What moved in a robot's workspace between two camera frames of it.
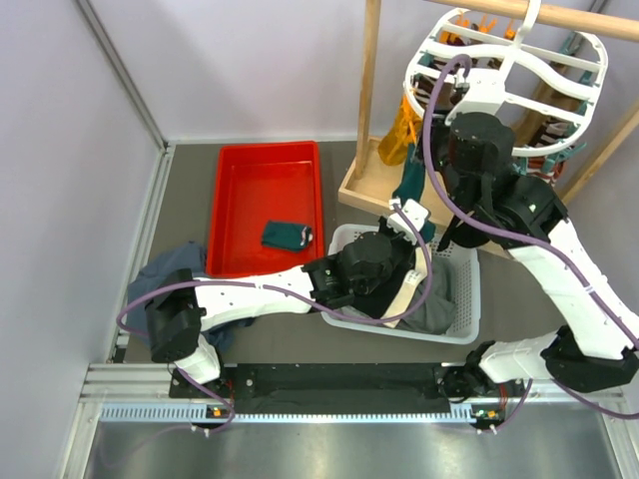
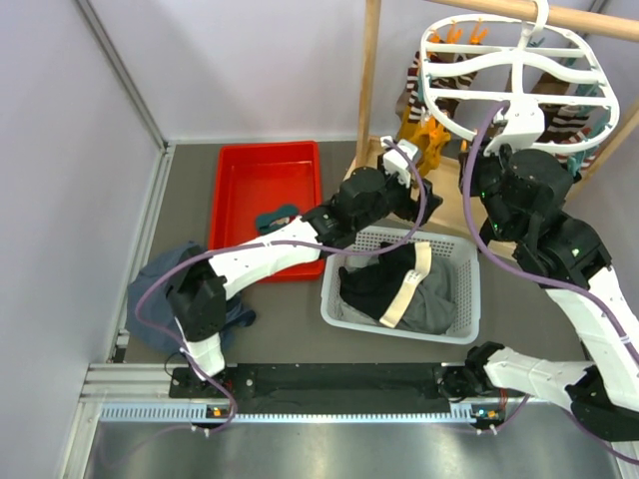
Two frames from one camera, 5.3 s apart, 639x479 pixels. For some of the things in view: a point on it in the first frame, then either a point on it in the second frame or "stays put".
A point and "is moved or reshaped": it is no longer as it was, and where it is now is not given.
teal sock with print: [286, 235] is moved or reshaped
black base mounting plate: [326, 388] stays put
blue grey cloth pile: [192, 256] stays put
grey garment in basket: [435, 315] stays put
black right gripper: [439, 130] → [481, 161]
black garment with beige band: [389, 298] stays put
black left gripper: [408, 249] → [409, 208]
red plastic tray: [254, 184] stays put
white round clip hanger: [543, 92] is moved or reshaped
